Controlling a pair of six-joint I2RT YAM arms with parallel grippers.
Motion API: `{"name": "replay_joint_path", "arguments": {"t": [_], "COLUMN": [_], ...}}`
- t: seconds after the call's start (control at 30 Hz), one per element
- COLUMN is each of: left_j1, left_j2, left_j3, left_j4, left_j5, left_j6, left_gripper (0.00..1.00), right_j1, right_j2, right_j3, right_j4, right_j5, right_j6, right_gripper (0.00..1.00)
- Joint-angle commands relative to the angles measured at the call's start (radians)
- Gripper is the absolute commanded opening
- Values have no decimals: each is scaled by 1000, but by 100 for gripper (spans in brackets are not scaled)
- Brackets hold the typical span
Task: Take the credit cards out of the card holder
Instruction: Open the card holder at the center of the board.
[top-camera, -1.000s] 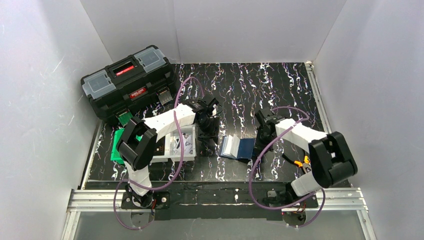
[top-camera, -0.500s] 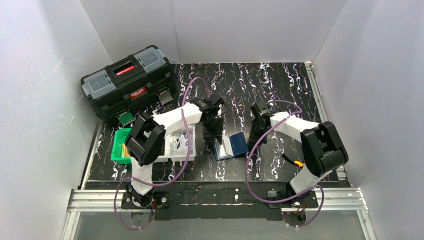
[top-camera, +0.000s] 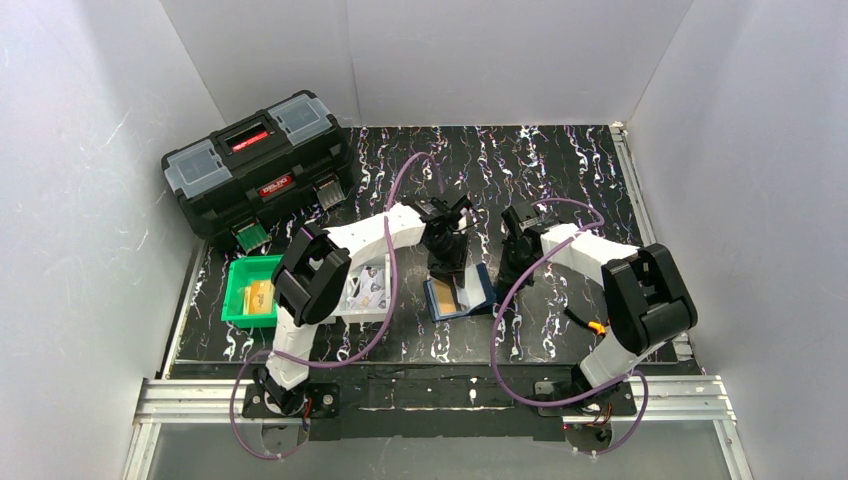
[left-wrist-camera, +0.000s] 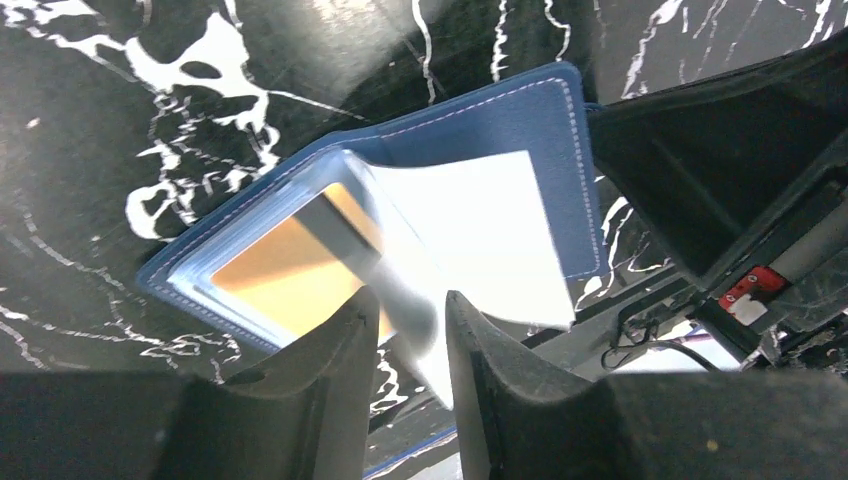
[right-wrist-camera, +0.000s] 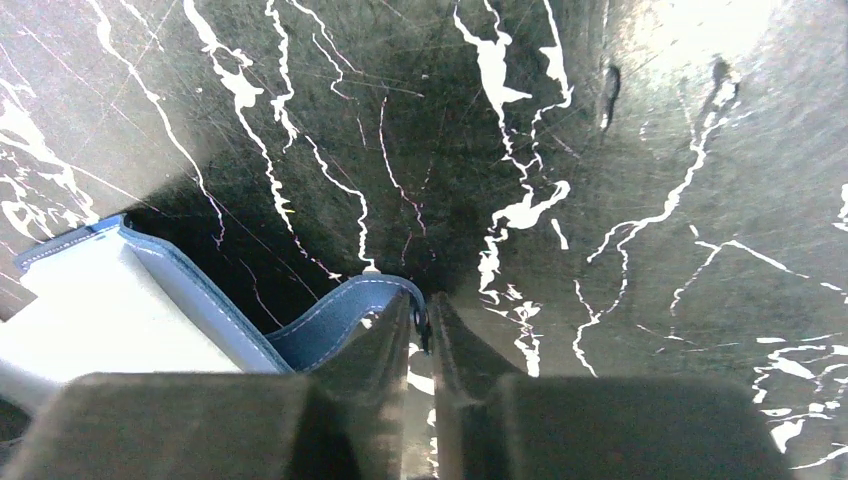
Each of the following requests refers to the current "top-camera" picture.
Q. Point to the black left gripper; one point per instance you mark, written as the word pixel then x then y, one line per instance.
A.
pixel 445 263

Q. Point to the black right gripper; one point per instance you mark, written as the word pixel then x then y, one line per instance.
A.
pixel 510 258

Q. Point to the blue leather card holder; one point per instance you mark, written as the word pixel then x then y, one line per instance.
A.
pixel 476 296

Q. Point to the gold credit card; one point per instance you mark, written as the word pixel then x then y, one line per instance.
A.
pixel 444 297

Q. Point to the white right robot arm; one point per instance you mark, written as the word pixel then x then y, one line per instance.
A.
pixel 647 305

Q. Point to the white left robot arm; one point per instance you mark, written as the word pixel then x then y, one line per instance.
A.
pixel 310 280

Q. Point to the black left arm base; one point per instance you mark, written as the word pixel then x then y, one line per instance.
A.
pixel 309 400

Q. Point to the gold card in bin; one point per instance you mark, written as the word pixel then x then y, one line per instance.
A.
pixel 258 298

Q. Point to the white divided plastic tray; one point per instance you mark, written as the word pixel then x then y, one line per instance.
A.
pixel 350 316

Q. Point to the orange black pliers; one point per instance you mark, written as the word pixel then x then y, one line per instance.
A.
pixel 595 327

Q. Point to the green plastic bin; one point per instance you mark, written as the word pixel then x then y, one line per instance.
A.
pixel 241 273

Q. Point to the black grey toolbox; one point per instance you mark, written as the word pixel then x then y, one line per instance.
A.
pixel 236 183

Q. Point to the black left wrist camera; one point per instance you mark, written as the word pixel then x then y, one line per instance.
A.
pixel 440 216

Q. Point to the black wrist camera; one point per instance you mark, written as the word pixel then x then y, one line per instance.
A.
pixel 440 216
pixel 527 220

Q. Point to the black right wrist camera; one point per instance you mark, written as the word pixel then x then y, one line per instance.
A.
pixel 527 220

